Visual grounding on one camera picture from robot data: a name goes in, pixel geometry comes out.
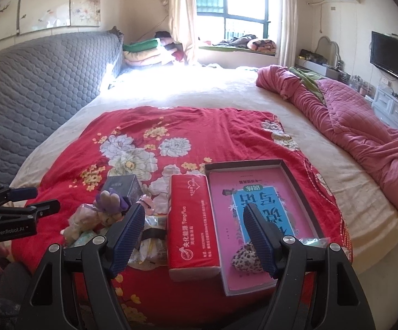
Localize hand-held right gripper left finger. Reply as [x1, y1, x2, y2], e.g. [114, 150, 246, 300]
[15, 203, 146, 330]

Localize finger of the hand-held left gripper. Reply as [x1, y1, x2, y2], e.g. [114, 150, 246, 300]
[0, 199, 61, 221]
[0, 186, 38, 202]

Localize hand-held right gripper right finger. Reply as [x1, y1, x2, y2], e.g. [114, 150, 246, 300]
[243, 203, 378, 330]

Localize cream and purple plush toy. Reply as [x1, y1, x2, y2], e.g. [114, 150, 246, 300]
[62, 191, 132, 244]

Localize pink cloth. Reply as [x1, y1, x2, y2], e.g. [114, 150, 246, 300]
[138, 195, 159, 211]

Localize green tissue packet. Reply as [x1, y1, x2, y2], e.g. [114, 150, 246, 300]
[69, 230, 99, 249]

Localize shallow cardboard box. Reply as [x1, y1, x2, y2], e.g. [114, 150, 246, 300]
[204, 159, 326, 296]

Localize leopard print pouch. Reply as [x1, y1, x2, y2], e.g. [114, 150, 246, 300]
[231, 242, 265, 274]

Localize white printed plastic packet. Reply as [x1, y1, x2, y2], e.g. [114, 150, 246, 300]
[130, 213, 168, 272]

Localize dark cube box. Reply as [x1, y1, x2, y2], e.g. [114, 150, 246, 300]
[102, 175, 144, 203]

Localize pink book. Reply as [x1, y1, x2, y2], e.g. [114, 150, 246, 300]
[208, 168, 319, 291]

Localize red tissue pack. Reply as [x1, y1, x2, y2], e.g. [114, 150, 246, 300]
[166, 174, 222, 282]

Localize grey quilted headboard cover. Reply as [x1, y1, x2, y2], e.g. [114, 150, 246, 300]
[0, 30, 124, 193]

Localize red floral blanket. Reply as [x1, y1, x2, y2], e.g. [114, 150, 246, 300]
[10, 106, 354, 330]

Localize pink quilt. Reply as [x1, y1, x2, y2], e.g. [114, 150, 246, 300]
[255, 65, 398, 212]

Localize bed with cream sheet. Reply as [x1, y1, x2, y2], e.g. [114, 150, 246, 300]
[10, 64, 398, 269]

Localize green cloth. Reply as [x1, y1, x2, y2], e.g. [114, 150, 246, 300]
[290, 67, 326, 104]

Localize stack of folded quilts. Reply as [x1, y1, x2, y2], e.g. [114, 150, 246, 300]
[123, 31, 186, 67]

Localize vanity shelf with clutter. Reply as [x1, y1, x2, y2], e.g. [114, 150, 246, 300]
[295, 50, 352, 83]

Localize white drawer cabinet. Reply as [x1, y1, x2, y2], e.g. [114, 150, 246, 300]
[371, 87, 398, 133]

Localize floral pillow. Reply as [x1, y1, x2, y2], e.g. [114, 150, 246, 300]
[247, 38, 277, 54]

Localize green window sill mat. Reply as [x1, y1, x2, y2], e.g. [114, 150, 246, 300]
[199, 45, 277, 57]

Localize dark clothes pile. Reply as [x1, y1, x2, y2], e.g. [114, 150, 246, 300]
[213, 34, 258, 50]

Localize vanity mirror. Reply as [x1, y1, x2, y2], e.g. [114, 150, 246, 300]
[314, 35, 342, 67]

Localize cream curtain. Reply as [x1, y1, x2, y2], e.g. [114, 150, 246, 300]
[166, 0, 199, 64]
[274, 0, 300, 67]

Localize black flat television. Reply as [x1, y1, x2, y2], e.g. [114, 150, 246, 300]
[371, 31, 398, 86]

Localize window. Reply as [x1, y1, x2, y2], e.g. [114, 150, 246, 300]
[194, 0, 278, 42]

